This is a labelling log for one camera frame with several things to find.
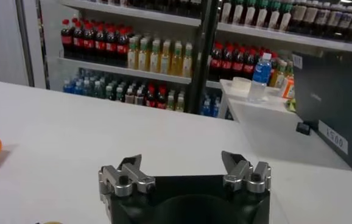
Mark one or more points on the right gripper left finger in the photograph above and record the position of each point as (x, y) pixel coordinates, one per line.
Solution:
(118, 182)

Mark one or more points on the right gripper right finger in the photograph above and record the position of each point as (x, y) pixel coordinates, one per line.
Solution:
(255, 179)

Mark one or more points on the small black dongle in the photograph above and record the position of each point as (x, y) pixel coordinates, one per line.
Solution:
(303, 128)

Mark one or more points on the green cloth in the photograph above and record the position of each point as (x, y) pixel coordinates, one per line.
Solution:
(291, 105)

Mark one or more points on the small dark bottle black label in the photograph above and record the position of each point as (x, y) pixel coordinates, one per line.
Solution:
(130, 95)
(139, 97)

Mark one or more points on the small dark bottle white label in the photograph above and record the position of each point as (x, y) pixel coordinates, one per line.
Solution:
(109, 92)
(119, 94)

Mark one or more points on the small red-cap cola bottle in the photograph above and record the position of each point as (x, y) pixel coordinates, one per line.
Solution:
(161, 99)
(150, 98)

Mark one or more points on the small teal drink bottle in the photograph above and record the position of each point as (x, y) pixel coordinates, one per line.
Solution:
(88, 89)
(98, 90)

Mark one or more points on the small yellow tea bottle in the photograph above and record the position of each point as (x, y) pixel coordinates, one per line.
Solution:
(171, 103)
(180, 104)

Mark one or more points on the white tape roll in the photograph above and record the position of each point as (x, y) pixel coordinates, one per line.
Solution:
(241, 84)

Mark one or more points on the orange box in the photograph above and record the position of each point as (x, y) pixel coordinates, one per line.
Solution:
(288, 87)

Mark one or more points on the blue-label water bottle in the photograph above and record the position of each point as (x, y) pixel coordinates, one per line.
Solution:
(260, 76)

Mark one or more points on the black laptop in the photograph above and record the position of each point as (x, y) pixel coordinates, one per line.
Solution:
(325, 97)

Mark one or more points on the green-cap bottle white label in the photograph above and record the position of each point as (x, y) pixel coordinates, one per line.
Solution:
(250, 13)
(238, 12)
(274, 16)
(226, 10)
(262, 15)
(285, 18)

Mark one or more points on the dark wall trim strip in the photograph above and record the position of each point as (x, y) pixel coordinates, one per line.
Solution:
(25, 45)

